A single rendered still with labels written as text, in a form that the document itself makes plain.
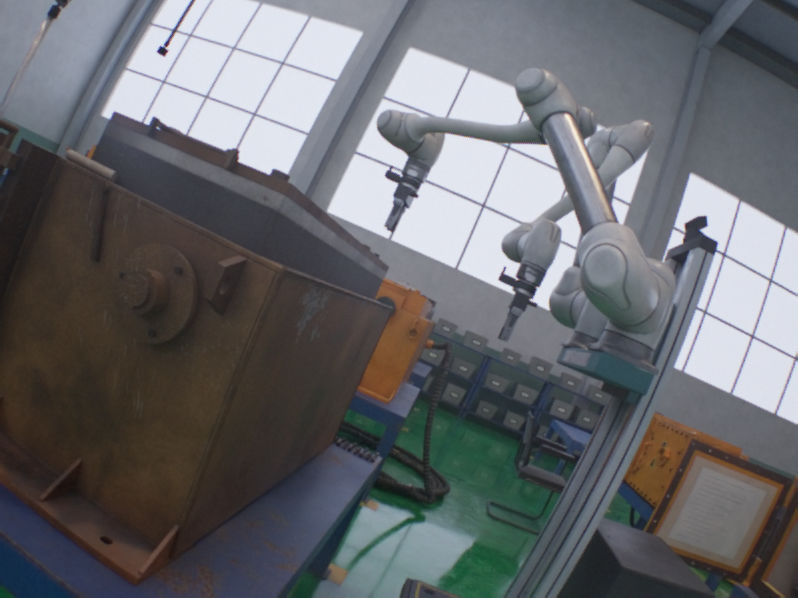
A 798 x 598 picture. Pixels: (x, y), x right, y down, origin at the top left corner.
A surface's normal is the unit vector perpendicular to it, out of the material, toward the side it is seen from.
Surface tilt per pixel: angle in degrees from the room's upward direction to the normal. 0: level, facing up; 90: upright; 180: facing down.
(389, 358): 90
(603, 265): 94
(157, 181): 90
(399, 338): 90
